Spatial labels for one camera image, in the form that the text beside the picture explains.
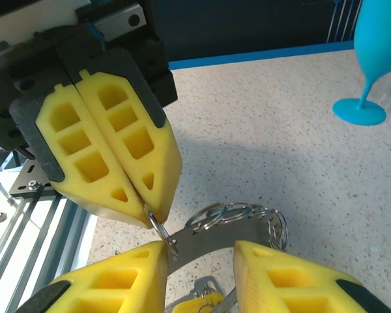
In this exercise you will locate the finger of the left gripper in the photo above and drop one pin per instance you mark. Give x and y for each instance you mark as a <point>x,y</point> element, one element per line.
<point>150,146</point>
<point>68,153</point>

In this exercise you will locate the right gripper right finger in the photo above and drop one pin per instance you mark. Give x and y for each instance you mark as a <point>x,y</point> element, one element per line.
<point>280,287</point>

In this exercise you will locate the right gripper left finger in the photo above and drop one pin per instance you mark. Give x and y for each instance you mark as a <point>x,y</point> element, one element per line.
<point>117,287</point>

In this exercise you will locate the yellow key tag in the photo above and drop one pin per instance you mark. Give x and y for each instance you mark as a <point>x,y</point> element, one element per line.
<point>195,306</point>

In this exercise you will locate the metal keyring disc with rings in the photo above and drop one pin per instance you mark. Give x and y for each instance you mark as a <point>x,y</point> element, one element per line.
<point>215,238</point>

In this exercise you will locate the blue plastic goblet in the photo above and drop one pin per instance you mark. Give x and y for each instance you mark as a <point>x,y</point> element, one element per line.
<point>371,39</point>

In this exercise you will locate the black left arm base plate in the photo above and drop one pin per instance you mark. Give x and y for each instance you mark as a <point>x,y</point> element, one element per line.
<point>23,182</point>

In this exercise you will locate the aluminium mounting rail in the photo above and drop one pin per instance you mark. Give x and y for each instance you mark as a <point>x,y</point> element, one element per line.
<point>6,247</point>

